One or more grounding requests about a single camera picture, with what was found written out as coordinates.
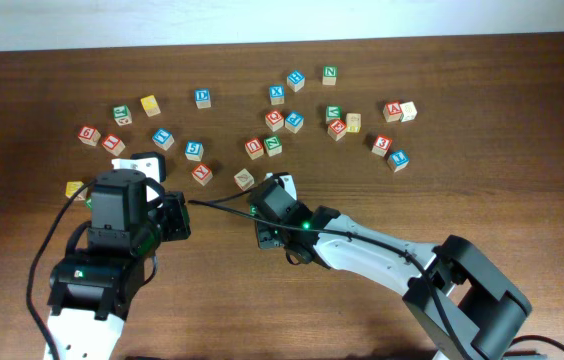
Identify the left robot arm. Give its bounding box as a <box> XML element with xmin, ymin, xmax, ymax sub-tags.
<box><xmin>45</xmin><ymin>169</ymin><xmax>191</xmax><ymax>359</ymax></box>

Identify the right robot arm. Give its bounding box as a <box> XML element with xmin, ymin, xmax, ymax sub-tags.
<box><xmin>248</xmin><ymin>176</ymin><xmax>532</xmax><ymax>359</ymax></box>

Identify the plain leaf picture block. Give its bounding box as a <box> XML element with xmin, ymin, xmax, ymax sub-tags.
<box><xmin>234</xmin><ymin>168</ymin><xmax>255</xmax><ymax>191</ymax></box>

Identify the green Z block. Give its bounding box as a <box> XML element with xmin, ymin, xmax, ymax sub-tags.
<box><xmin>263</xmin><ymin>135</ymin><xmax>283</xmax><ymax>157</ymax></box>

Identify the red U block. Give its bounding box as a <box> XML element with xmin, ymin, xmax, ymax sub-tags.
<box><xmin>244</xmin><ymin>138</ymin><xmax>264</xmax><ymax>160</ymax></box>

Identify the yellow W block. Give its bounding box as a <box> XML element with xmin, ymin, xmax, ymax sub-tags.
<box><xmin>65</xmin><ymin>181</ymin><xmax>88</xmax><ymax>201</ymax></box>

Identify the red I block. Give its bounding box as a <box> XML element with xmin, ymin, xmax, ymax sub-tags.
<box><xmin>101</xmin><ymin>134</ymin><xmax>126</xmax><ymax>156</ymax></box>

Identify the red Y block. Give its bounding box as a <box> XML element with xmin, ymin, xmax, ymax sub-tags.
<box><xmin>191</xmin><ymin>163</ymin><xmax>213</xmax><ymax>186</ymax></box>

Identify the blue P block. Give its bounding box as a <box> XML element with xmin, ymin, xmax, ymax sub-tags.
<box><xmin>285</xmin><ymin>111</ymin><xmax>304</xmax><ymax>134</ymax></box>

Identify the red Q block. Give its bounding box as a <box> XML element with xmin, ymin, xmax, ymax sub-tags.
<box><xmin>265</xmin><ymin>110</ymin><xmax>285</xmax><ymax>132</ymax></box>

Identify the blue T block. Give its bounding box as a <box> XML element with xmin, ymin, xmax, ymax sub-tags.
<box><xmin>152</xmin><ymin>128</ymin><xmax>174</xmax><ymax>151</ymax></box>

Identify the red 6 block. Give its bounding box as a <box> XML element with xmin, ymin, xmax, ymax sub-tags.
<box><xmin>78</xmin><ymin>126</ymin><xmax>101</xmax><ymax>146</ymax></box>

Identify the blue 5 block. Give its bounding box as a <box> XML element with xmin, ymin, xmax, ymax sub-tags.
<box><xmin>185</xmin><ymin>141</ymin><xmax>204</xmax><ymax>162</ymax></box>

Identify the red E block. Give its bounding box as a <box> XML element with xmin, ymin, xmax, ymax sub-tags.
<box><xmin>327</xmin><ymin>119</ymin><xmax>347</xmax><ymax>141</ymax></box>

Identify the green J block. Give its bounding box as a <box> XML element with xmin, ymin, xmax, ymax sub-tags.
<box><xmin>112</xmin><ymin>105</ymin><xmax>132</xmax><ymax>126</ymax></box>

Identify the green V block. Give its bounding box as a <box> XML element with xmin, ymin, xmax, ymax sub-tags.
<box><xmin>325</xmin><ymin>105</ymin><xmax>342</xmax><ymax>124</ymax></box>

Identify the blue X block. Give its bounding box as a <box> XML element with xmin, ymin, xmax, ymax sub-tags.
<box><xmin>269</xmin><ymin>85</ymin><xmax>285</xmax><ymax>105</ymax></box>

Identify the plain yellow-print block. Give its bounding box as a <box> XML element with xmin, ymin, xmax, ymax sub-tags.
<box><xmin>345</xmin><ymin>113</ymin><xmax>361</xmax><ymax>133</ymax></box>

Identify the yellow block top left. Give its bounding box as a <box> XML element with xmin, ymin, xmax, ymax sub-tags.
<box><xmin>140</xmin><ymin>95</ymin><xmax>161</xmax><ymax>117</ymax></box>

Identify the blue H block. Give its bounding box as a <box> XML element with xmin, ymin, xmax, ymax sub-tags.
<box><xmin>287</xmin><ymin>70</ymin><xmax>306</xmax><ymax>92</ymax></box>

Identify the red 3 block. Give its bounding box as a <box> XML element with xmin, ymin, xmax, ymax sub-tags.
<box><xmin>371</xmin><ymin>135</ymin><xmax>393</xmax><ymax>157</ymax></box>

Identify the blue D block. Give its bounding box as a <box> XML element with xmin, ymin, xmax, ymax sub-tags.
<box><xmin>194</xmin><ymin>88</ymin><xmax>212</xmax><ymax>109</ymax></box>

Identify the blue L block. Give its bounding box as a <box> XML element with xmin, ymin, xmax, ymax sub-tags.
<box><xmin>387</xmin><ymin>150</ymin><xmax>410</xmax><ymax>172</ymax></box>

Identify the green N block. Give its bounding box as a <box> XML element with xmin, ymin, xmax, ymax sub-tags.
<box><xmin>322</xmin><ymin>66</ymin><xmax>338</xmax><ymax>86</ymax></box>

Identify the red A block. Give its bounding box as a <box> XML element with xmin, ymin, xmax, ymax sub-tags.
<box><xmin>383</xmin><ymin>102</ymin><xmax>403</xmax><ymax>122</ymax></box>

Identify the plain white picture block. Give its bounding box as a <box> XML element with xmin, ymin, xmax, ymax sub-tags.
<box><xmin>400</xmin><ymin>101</ymin><xmax>417</xmax><ymax>122</ymax></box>

